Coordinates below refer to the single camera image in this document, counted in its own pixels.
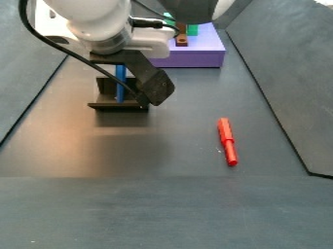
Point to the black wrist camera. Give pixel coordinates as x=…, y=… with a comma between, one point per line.
x=154, y=86

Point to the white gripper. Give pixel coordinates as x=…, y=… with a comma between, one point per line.
x=138, y=34

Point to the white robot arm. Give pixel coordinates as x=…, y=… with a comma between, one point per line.
x=186, y=11

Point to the brown T-shaped fixture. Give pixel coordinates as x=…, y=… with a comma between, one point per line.
x=181, y=39

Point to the purple base block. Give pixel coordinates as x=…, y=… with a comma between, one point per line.
x=204, y=53

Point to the green block right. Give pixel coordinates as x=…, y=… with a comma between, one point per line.
x=193, y=30

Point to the green block left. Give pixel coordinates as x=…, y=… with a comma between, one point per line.
x=169, y=19

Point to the black angle bracket fixture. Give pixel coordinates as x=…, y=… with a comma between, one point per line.
x=114, y=97

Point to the red peg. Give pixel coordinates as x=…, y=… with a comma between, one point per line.
x=228, y=140

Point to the green block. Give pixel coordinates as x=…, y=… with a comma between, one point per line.
x=169, y=19
x=193, y=30

